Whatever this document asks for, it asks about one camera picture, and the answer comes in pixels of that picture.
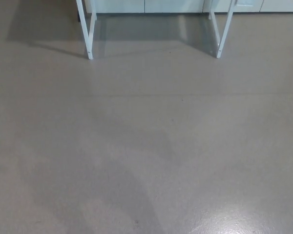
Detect white cabinet row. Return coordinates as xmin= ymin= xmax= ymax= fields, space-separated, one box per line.
xmin=85 ymin=0 xmax=293 ymax=14

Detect white metal-frame desk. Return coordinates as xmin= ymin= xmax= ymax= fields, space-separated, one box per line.
xmin=76 ymin=0 xmax=234 ymax=60

